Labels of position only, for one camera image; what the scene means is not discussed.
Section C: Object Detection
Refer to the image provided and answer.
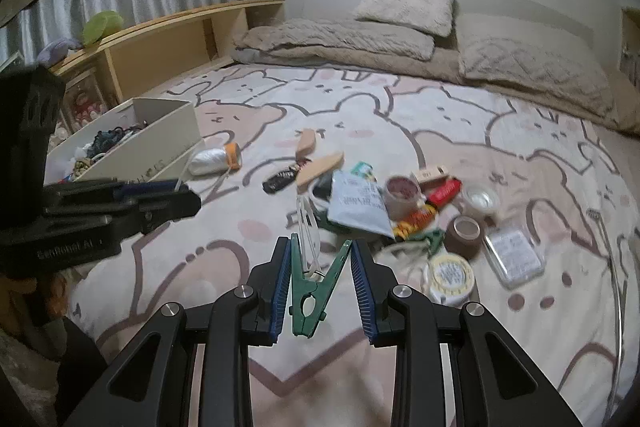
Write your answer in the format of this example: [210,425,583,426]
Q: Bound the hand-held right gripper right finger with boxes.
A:
[350,239,583,427]

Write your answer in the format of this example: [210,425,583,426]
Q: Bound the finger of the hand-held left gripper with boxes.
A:
[42,192,202,235]
[42,178,191,208]

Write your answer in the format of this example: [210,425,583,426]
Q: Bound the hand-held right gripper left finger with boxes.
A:
[62,234,293,427]

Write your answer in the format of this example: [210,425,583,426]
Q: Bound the green plastic clip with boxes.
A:
[290,233,353,339]
[385,228,446,255]

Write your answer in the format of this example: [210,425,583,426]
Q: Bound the white storage box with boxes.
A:
[44,98,203,185]

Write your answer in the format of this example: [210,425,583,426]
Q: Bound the white plastic clip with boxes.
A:
[295,194,323,280]

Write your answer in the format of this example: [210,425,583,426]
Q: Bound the white paper packet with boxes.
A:
[327,171,396,240]

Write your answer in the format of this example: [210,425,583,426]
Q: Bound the round yellow white tape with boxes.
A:
[422,252,476,308]

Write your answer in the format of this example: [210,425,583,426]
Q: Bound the red snack packet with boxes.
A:
[425,177,463,210]

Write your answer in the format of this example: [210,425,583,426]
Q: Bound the dark knitted scrunchie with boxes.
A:
[92,129,146,154]

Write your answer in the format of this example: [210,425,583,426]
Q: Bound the red dress doll case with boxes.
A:
[65,69,108,128]

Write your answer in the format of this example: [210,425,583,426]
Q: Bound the purple plush toy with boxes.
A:
[37,38,83,64]

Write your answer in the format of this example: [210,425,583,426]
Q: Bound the yellow red striped packet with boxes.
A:
[392,204,441,242]

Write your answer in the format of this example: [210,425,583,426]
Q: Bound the brown tape roll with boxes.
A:
[443,215,483,258]

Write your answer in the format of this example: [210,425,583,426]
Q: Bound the black snack bar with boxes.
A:
[262,159,313,195]

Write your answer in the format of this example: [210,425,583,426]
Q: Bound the long wooden piece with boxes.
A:
[296,152,346,191]

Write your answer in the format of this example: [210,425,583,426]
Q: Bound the green plush toy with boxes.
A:
[81,10,125,46]

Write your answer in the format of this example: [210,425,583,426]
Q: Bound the clear tape roll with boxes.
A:
[460,182,501,220]

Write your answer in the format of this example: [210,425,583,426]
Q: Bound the small wooden box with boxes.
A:
[411,164,449,185]

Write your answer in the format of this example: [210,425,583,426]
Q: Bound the wooden bedside shelf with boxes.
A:
[50,0,286,108]

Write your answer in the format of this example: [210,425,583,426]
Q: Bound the clear plastic case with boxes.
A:
[482,227,546,290]

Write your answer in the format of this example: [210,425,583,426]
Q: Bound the beige folded blanket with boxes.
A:
[232,18,436,62]

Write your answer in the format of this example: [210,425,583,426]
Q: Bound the quilted beige pillow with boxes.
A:
[457,36,618,128]

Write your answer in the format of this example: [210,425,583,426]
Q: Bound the fluffy beige pillow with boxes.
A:
[352,0,457,38]

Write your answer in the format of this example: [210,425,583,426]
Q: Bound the white picture frame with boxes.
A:
[0,49,26,72]

